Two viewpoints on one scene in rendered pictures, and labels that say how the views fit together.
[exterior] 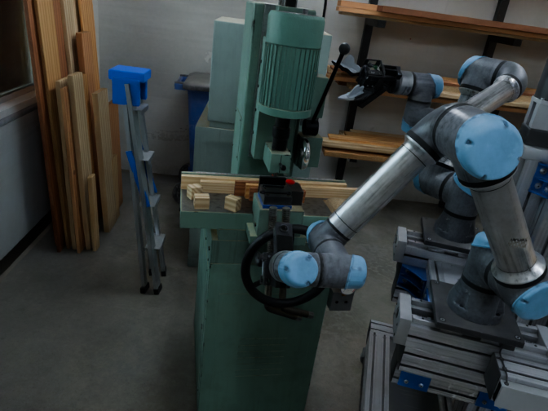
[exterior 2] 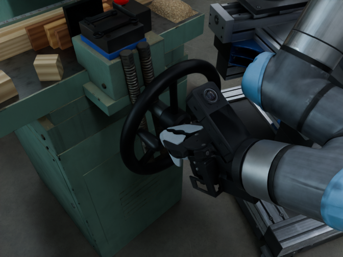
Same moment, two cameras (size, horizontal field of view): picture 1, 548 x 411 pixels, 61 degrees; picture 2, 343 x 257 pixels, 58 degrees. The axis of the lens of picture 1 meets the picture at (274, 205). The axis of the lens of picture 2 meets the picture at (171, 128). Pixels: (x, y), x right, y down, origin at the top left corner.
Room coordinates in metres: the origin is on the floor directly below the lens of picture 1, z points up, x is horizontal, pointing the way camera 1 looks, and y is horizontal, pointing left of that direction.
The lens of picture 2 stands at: (0.79, 0.17, 1.29)
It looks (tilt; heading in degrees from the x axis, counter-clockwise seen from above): 47 degrees down; 331
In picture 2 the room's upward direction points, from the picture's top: straight up
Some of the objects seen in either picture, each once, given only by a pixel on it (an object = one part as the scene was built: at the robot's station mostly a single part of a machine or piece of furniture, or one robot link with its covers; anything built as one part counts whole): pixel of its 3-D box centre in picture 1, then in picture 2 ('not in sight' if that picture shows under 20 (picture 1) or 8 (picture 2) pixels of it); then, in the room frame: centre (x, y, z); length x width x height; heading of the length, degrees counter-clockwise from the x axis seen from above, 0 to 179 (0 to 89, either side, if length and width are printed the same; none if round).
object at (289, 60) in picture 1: (290, 65); not in sight; (1.53, 0.01, 1.35); 0.18 x 0.18 x 0.31
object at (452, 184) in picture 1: (464, 192); not in sight; (1.60, -0.68, 0.98); 0.13 x 0.12 x 0.14; 41
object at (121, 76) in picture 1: (141, 185); not in sight; (2.18, 0.69, 0.58); 0.27 x 0.25 x 1.16; 95
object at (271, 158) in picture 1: (276, 159); not in sight; (1.55, 0.01, 1.03); 0.14 x 0.07 x 0.09; 13
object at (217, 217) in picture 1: (270, 214); (101, 57); (1.42, 0.01, 0.87); 0.61 x 0.30 x 0.06; 103
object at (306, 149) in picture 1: (302, 153); not in sight; (1.69, -0.08, 1.02); 0.12 x 0.03 x 0.12; 13
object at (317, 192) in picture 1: (286, 190); (97, 12); (1.54, -0.04, 0.92); 0.61 x 0.02 x 0.04; 103
